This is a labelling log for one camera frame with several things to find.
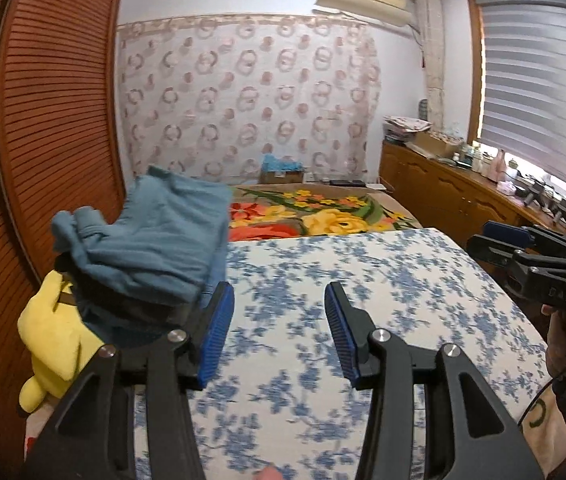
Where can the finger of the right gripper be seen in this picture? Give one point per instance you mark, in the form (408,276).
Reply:
(534,277)
(501,241)

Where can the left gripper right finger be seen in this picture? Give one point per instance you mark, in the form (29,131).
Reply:
(469,432)

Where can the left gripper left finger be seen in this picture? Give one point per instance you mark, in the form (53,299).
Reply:
(90,433)

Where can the teal blue shorts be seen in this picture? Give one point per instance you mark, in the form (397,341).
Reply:
(168,246)

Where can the black spare gripper left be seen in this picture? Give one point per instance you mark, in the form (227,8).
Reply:
(535,194)

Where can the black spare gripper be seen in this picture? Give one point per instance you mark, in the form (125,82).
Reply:
(557,209)
(535,194)

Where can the black spare gripper right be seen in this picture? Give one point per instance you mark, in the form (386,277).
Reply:
(557,209)

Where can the pink bottle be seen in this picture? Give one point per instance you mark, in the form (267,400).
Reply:
(497,168)

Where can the grey striped window blind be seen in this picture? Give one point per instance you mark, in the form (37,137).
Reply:
(523,109)

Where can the brown wooden cabinet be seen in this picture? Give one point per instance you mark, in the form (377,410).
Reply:
(457,202)

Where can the yellow plush toy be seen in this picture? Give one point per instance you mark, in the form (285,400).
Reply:
(59,342)

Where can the cardboard box on cabinet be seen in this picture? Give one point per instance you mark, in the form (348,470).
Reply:
(438,144)

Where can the stack of papers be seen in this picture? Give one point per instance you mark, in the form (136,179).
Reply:
(403,129)

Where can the blue floral white quilt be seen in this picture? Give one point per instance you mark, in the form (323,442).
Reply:
(289,388)

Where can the blue folded jeans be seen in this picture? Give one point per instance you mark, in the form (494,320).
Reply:
(123,338)

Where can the beige tied side curtain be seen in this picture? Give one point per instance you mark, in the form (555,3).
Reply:
(430,24)

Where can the colourful floral beige blanket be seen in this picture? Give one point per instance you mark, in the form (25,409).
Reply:
(312,210)

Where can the box with blue cloth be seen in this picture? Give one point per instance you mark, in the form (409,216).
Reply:
(280,171)

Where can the pink circle patterned curtain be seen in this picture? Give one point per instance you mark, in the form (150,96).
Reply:
(213,96)

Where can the brown louvered wardrobe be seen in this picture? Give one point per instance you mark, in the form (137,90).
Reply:
(58,151)

